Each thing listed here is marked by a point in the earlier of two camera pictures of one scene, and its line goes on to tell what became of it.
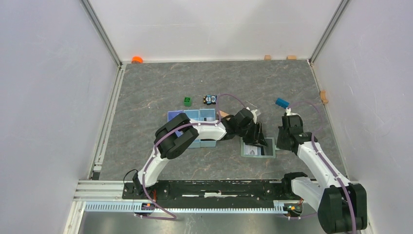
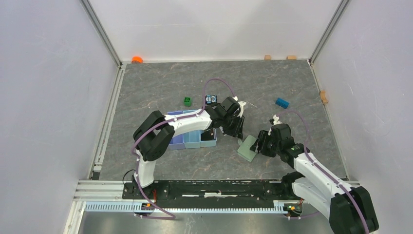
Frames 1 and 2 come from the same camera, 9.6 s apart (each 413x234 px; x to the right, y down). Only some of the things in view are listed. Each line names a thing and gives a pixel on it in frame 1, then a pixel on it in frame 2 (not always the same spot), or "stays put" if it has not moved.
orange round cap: (137, 58) stays put
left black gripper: (256, 138) → (237, 131)
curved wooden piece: (323, 93) stays put
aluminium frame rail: (284, 206) stays put
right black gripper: (279, 145) → (262, 137)
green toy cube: (187, 101) stays put
